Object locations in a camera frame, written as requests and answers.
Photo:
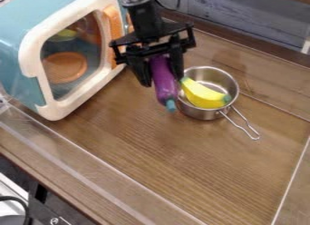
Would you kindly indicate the blue toy microwave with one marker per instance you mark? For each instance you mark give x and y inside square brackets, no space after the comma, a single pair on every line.
[44,27]

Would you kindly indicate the clear acrylic barrier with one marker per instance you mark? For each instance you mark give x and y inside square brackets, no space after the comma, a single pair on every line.
[102,192]

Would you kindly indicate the purple toy eggplant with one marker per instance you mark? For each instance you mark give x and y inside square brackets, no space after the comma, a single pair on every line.
[165,82]

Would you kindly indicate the silver pot with handle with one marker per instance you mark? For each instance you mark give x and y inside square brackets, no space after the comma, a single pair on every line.
[223,82]

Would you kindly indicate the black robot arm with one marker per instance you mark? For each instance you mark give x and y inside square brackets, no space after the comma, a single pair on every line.
[153,38]

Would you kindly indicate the yellow toy banana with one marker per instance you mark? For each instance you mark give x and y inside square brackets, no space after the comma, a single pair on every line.
[203,96]

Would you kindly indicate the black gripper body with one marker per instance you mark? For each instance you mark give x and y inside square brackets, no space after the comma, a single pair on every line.
[154,36]

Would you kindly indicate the orange microwave turntable plate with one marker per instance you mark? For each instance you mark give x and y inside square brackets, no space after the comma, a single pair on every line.
[65,67]

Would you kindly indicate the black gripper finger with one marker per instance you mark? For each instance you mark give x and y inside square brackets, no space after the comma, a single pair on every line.
[140,65]
[177,57]

